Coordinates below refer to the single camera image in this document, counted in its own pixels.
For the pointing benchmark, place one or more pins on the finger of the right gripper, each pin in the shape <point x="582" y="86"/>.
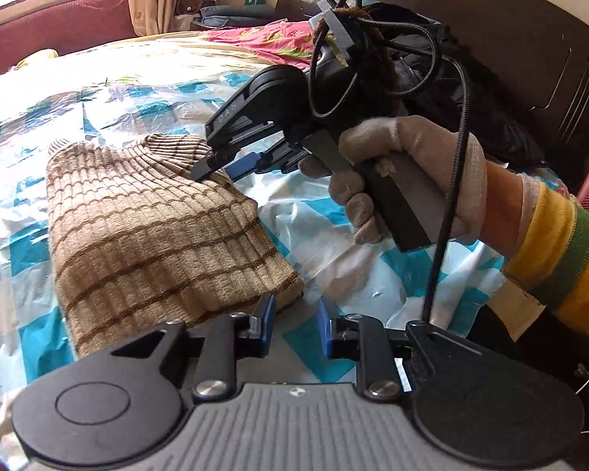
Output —
<point x="281" y="157"/>
<point x="211" y="164"/>

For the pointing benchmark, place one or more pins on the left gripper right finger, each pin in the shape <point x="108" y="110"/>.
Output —
<point x="372" y="347"/>

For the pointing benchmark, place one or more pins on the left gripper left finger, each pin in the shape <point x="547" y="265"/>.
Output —
<point x="232" y="337"/>

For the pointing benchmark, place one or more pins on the beige brown striped knit sweater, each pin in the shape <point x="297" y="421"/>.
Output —
<point x="135" y="242"/>

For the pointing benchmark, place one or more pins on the right forearm yellow striped sleeve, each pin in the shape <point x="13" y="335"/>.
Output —
<point x="544" y="239"/>

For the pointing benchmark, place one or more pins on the folded dark blue clothes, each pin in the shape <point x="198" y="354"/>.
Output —
<point x="234" y="16"/>

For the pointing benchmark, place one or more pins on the gloved right hand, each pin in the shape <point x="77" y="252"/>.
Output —
<point x="430" y="146"/>

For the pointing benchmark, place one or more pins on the pink floral bed cover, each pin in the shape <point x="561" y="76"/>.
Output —
<point x="157" y="60"/>

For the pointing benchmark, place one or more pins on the dark brown handbag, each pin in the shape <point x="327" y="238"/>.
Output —
<point x="191" y="7"/>

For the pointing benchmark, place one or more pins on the maroon padded headboard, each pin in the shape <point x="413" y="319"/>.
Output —
<point x="66" y="27"/>

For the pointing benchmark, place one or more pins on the yellow pillow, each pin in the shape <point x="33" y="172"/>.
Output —
<point x="37" y="57"/>

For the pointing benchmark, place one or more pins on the blue checkered plastic sheet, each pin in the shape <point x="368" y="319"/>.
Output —
<point x="304" y="223"/>

